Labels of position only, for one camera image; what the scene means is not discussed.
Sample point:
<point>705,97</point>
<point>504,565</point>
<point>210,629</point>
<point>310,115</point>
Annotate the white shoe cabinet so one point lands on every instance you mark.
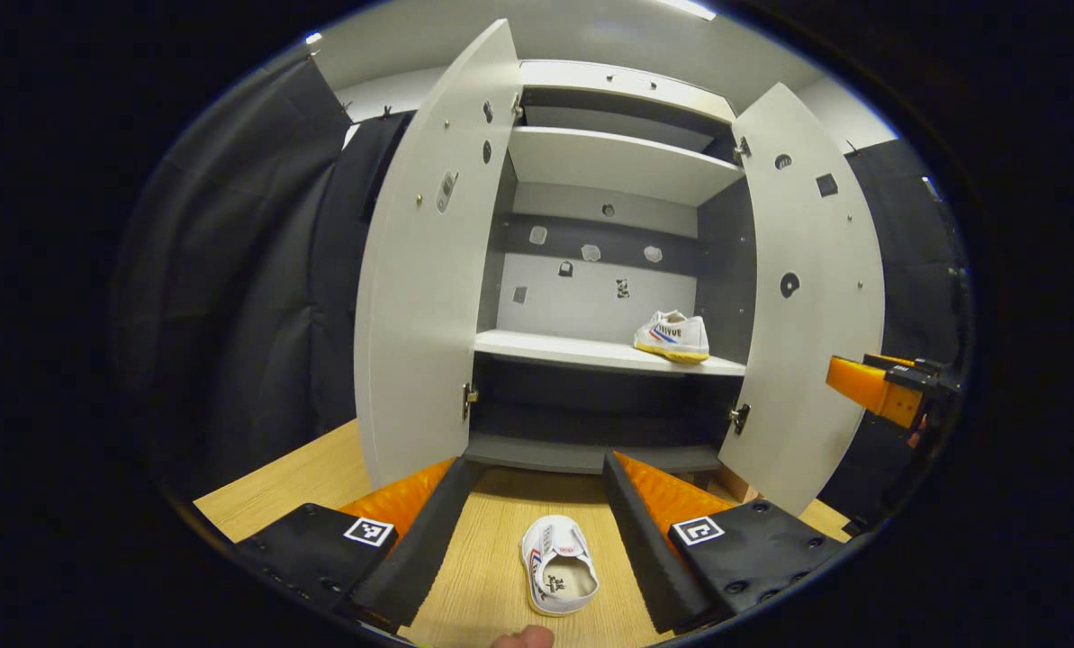
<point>609,166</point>

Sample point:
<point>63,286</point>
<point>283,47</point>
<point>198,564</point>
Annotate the white shoe cabinet door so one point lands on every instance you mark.
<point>807,378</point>
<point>419,315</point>

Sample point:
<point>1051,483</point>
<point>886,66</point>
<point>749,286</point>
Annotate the brown cardboard box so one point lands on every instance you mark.
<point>739,486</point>

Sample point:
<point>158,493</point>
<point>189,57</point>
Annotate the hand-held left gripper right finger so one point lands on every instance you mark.
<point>645,558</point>

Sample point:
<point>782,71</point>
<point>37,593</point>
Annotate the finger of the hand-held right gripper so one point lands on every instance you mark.
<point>906,373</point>

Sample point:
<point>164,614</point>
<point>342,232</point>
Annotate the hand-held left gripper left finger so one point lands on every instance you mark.
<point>419,549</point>

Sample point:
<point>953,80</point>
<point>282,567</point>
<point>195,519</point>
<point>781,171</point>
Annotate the long ceiling light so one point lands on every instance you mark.
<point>690,7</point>

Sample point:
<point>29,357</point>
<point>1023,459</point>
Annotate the white canvas shoe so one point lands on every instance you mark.
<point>681,337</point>
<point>550,543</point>

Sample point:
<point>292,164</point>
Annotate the metal door hinge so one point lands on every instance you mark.
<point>469,400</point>
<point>743,148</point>
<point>740,418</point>
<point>517,105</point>

